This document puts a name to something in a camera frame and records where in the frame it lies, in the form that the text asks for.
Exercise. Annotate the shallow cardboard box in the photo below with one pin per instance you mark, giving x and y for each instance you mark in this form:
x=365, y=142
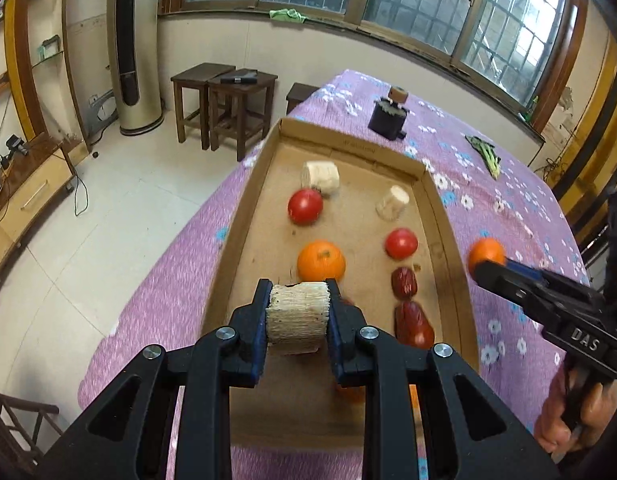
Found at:
x=358, y=180

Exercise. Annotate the wooden low cabinet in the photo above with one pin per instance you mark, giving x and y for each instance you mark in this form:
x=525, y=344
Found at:
x=28, y=195

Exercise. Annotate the tower air conditioner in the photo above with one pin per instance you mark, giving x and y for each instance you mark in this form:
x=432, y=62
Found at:
x=148, y=60

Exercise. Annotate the dark wooden chair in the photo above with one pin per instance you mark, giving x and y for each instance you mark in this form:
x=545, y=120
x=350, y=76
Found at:
x=18, y=405

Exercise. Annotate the flat black device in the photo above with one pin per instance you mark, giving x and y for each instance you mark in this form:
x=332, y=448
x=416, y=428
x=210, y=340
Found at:
x=238, y=78

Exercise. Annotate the purple floral tablecloth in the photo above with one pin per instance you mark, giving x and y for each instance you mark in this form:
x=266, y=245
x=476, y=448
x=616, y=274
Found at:
x=198, y=270

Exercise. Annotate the red tomato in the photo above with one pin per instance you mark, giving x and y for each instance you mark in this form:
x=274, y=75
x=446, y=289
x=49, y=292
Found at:
x=401, y=243
x=305, y=206

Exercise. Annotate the green cloth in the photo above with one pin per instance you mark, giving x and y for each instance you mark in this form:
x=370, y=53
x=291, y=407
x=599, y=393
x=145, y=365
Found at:
x=287, y=15

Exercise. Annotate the corn cob piece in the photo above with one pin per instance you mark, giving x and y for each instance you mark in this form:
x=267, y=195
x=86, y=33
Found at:
x=320, y=176
x=297, y=317
x=392, y=202

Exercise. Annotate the orange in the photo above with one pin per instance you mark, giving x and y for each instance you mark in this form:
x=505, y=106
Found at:
x=321, y=261
x=486, y=252

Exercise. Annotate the large red date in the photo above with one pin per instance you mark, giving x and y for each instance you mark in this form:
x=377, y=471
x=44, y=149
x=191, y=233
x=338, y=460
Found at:
x=413, y=325

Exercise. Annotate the dark wooden stool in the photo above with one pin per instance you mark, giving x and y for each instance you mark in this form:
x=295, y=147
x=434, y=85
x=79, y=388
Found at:
x=301, y=91
x=203, y=72
x=243, y=91

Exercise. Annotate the green bottle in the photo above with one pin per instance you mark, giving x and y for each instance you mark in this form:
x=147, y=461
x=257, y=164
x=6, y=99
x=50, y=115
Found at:
x=534, y=107

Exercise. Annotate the yellow framed wall shelf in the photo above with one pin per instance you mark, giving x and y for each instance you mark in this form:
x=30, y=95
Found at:
x=13, y=60

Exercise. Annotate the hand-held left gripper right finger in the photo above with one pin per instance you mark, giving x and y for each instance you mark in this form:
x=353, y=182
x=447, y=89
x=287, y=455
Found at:
x=336, y=345

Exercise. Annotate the black jar with cork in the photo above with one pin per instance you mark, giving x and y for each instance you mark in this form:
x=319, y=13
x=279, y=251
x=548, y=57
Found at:
x=388, y=117

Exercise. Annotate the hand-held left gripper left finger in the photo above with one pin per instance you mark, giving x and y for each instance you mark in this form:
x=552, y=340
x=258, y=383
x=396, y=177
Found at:
x=261, y=330

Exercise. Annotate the small red date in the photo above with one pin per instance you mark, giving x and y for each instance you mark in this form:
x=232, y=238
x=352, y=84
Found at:
x=404, y=281

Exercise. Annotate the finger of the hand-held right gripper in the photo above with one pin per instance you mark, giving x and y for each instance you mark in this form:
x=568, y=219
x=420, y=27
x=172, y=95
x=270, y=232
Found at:
x=528, y=270
x=498, y=280

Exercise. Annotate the person's right hand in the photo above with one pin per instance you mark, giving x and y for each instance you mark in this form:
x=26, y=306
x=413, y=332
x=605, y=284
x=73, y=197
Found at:
x=551, y=425

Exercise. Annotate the small green box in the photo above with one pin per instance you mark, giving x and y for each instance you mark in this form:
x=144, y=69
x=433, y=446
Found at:
x=47, y=50

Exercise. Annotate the green leafy vegetable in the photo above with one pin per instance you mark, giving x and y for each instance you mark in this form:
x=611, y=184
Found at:
x=484, y=154

